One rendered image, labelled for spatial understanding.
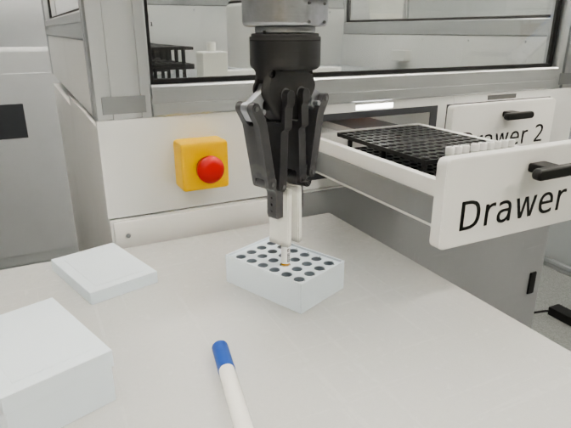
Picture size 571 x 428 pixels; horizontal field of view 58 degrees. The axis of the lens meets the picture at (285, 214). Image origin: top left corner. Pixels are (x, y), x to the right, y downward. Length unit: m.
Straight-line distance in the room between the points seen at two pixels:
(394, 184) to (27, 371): 0.48
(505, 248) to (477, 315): 0.68
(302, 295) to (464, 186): 0.22
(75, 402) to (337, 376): 0.23
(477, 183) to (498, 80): 0.53
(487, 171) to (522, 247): 0.71
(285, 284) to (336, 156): 0.29
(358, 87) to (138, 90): 0.37
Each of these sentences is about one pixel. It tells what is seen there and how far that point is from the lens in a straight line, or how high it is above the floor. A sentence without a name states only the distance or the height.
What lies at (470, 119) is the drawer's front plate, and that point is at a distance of 1.08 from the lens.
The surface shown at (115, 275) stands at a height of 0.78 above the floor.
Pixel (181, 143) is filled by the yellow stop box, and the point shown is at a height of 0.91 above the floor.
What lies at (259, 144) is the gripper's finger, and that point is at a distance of 0.54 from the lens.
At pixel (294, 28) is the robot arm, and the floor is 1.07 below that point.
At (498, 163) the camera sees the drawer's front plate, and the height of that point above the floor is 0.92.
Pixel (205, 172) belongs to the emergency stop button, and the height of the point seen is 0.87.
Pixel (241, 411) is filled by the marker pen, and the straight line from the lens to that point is 0.44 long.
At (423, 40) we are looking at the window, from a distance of 1.02.
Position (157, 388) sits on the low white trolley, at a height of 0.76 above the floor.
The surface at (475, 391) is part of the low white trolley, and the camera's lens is 0.51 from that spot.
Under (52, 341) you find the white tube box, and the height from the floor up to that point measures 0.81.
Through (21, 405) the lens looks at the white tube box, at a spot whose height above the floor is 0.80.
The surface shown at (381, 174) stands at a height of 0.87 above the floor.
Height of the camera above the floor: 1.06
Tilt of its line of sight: 20 degrees down
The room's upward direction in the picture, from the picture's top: straight up
